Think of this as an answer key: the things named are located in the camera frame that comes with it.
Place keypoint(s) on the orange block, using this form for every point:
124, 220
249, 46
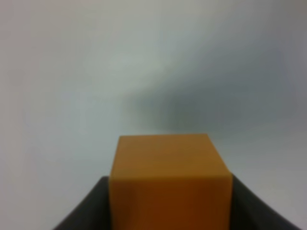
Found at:
169, 182

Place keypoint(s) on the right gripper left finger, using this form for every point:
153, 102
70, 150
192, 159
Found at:
93, 213

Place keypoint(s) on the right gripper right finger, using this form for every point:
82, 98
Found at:
248, 212

